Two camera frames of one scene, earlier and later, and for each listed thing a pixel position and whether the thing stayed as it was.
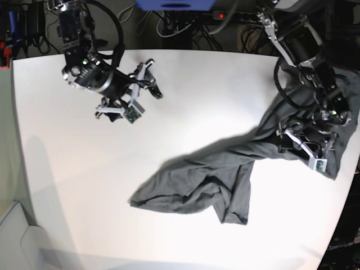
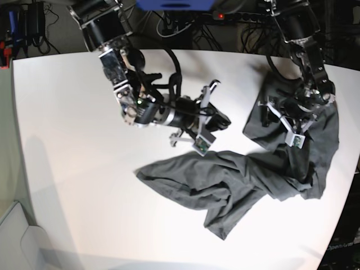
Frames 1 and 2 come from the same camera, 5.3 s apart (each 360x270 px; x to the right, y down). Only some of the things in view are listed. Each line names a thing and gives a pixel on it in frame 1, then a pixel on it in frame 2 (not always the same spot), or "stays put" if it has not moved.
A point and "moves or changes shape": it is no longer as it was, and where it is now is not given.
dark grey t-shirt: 316,129 moves or changes shape
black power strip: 247,17 stays put
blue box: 176,5 stays put
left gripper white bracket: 152,86 → 219,121
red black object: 4,55 stays put
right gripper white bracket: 312,158 → 265,118
